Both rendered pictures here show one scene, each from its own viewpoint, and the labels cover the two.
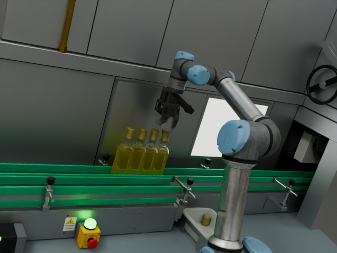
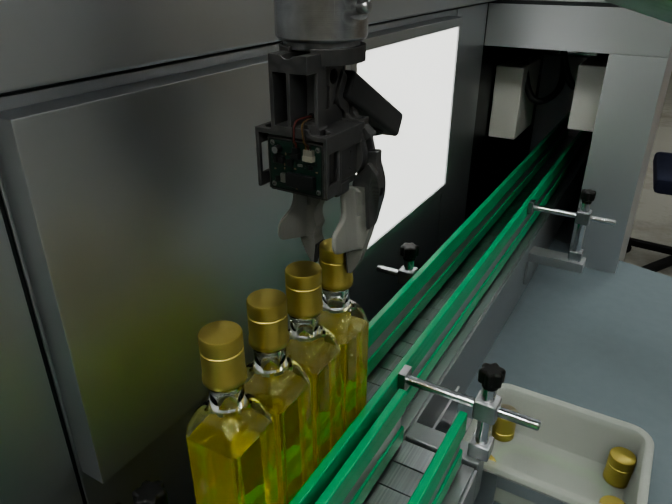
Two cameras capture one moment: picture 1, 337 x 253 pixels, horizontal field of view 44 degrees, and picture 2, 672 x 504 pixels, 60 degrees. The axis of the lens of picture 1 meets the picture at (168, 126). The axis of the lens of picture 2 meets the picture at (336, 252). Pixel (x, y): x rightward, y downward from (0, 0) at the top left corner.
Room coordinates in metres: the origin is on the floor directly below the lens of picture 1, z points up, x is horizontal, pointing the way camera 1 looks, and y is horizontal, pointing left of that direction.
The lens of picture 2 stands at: (1.25, 0.22, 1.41)
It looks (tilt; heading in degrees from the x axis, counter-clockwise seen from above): 27 degrees down; 335
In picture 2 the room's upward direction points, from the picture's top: straight up
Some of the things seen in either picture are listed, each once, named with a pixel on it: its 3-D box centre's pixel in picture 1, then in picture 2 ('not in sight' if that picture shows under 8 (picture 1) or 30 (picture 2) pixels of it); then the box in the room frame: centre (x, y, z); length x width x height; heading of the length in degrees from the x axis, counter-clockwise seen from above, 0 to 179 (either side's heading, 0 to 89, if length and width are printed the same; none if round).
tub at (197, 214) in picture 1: (206, 230); (552, 464); (1.64, -0.29, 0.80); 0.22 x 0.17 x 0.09; 34
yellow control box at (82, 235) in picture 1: (87, 235); not in sight; (1.36, 0.17, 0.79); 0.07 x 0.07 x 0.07; 34
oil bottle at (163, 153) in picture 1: (156, 166); (335, 383); (1.72, 0.00, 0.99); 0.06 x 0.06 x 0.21; 33
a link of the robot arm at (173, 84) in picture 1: (177, 84); (325, 16); (1.70, 0.02, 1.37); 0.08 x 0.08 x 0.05
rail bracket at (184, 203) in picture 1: (183, 188); (466, 405); (1.66, -0.14, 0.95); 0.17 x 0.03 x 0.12; 34
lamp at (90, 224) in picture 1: (90, 223); not in sight; (1.36, 0.18, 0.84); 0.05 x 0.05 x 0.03
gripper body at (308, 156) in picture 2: (170, 102); (318, 118); (1.70, 0.02, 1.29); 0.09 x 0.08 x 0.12; 123
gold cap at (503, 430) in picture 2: (205, 220); (504, 423); (1.74, -0.29, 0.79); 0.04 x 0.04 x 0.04
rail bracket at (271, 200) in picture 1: (281, 197); (565, 240); (2.02, -0.67, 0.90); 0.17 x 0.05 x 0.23; 34
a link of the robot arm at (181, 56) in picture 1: (182, 66); not in sight; (1.70, 0.01, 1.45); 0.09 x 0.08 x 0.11; 34
